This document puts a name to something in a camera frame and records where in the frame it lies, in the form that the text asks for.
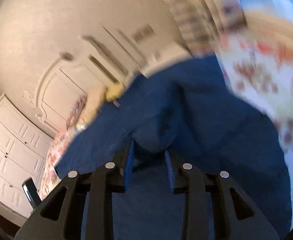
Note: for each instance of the cream pillow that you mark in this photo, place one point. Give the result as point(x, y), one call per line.
point(114, 92)

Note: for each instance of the white wooden bed headboard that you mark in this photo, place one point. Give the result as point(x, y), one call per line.
point(61, 92)

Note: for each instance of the dark object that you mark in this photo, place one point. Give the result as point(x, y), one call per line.
point(31, 191)

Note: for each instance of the gold wall switch panel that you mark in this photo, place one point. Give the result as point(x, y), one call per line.
point(143, 33)

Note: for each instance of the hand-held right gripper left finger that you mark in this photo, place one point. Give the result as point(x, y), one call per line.
point(128, 166)

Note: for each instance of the white panelled wardrobe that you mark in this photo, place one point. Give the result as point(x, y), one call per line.
point(11, 142)

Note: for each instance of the patterned pillow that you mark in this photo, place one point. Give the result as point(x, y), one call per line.
point(75, 112)

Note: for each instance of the floral bedspread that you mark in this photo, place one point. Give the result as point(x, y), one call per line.
point(261, 67)

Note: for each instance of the dark blue padded jacket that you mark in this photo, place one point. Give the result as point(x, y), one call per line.
point(199, 105)

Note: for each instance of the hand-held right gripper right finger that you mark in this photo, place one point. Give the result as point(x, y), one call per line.
point(170, 171)

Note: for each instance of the striped printed curtain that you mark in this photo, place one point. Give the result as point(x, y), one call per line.
point(186, 17)

